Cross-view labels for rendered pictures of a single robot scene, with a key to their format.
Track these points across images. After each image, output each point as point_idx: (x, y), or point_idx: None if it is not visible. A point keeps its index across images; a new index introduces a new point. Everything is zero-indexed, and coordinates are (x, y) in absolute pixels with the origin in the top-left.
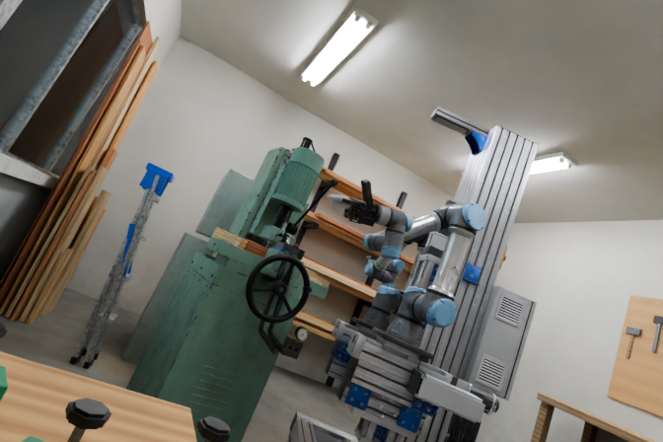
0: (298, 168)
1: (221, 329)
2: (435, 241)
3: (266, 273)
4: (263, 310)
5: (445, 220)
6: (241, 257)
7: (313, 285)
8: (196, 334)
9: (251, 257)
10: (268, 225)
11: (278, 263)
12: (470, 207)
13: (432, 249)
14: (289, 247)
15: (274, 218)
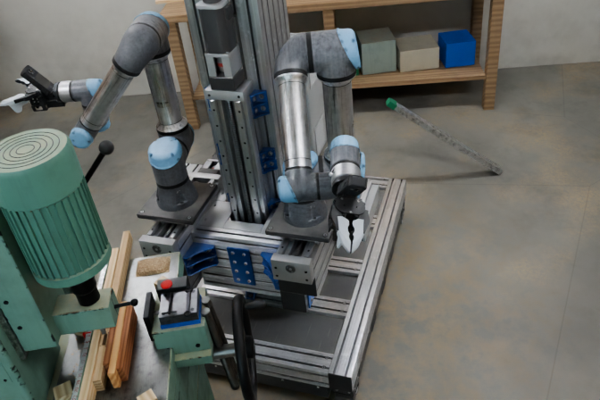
0: (72, 206)
1: None
2: (232, 66)
3: (212, 358)
4: (190, 369)
5: (311, 71)
6: (171, 395)
7: (179, 275)
8: None
9: (171, 375)
10: (79, 312)
11: (209, 333)
12: (356, 48)
13: (236, 79)
14: (197, 304)
15: (47, 289)
